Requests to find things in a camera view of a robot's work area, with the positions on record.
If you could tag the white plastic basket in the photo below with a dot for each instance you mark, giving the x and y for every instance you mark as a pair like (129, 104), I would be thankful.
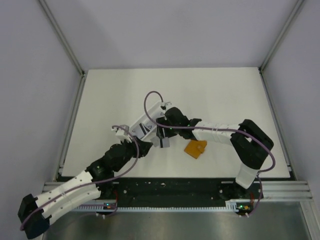
(154, 113)

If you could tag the silver VIP card on table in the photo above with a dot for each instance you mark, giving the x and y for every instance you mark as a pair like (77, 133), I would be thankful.
(156, 142)

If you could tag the white slotted cable duct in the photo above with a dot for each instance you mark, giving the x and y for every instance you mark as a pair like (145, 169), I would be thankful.
(229, 206)

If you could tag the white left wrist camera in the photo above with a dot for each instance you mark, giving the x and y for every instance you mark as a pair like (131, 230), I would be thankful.
(122, 132)

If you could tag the silver VIP card in basket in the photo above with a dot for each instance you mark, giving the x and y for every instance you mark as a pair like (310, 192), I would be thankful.
(162, 113)

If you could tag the aluminium frame post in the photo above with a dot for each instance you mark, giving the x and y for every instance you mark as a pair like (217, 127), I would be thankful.
(82, 75)
(280, 37)

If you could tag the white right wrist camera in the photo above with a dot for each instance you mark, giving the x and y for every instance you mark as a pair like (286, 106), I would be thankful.
(165, 105)

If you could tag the silver diamond card in basket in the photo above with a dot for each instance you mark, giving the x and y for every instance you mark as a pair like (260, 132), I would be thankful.
(149, 126)

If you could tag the silver card black stripe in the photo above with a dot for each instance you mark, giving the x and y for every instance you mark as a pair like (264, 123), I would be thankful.
(164, 143)

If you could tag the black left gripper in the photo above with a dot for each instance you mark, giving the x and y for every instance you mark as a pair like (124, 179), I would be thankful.
(143, 146)

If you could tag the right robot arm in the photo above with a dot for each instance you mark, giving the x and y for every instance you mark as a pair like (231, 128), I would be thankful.
(251, 144)

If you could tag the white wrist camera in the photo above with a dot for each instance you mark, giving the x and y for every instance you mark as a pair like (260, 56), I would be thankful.
(165, 105)
(122, 132)

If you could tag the right aluminium frame post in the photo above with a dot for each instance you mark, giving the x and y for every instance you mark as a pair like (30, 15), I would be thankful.
(280, 37)

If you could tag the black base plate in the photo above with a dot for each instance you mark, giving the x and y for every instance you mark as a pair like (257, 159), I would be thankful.
(176, 192)

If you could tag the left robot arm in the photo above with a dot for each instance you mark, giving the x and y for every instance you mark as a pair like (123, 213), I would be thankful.
(38, 213)

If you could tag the left aluminium frame post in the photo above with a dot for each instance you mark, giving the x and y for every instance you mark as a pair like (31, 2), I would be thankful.
(82, 75)

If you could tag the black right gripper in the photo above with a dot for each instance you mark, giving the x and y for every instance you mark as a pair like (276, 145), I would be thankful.
(160, 132)

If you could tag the silver stripe card in basket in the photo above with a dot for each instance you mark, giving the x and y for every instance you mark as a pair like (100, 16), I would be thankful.
(139, 131)

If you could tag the yellow leather card holder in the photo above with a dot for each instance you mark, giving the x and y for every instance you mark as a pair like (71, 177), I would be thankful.
(195, 148)

